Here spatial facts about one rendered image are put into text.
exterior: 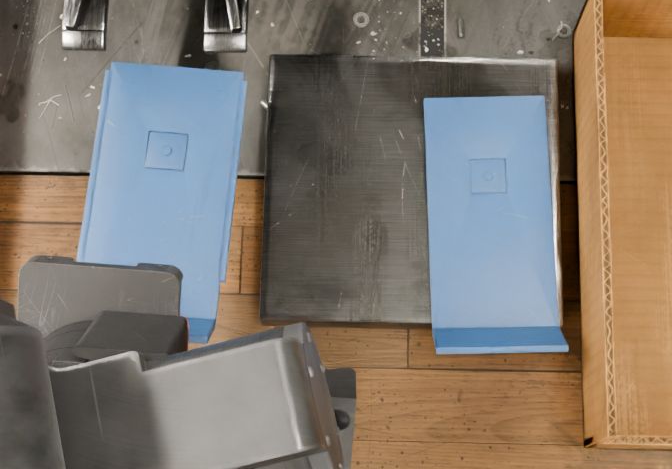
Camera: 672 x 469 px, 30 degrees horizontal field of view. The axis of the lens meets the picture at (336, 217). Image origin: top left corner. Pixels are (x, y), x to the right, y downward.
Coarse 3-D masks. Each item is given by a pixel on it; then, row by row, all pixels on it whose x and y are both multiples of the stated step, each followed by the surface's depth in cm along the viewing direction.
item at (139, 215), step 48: (144, 96) 66; (192, 96) 66; (144, 144) 65; (192, 144) 65; (96, 192) 64; (144, 192) 64; (192, 192) 64; (96, 240) 63; (144, 240) 63; (192, 240) 63; (192, 288) 62; (192, 336) 59
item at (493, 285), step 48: (528, 96) 73; (432, 144) 72; (480, 144) 72; (528, 144) 72; (432, 192) 71; (528, 192) 71; (432, 240) 71; (480, 240) 71; (528, 240) 71; (432, 288) 70; (480, 288) 70; (528, 288) 70; (432, 336) 70; (480, 336) 68; (528, 336) 68
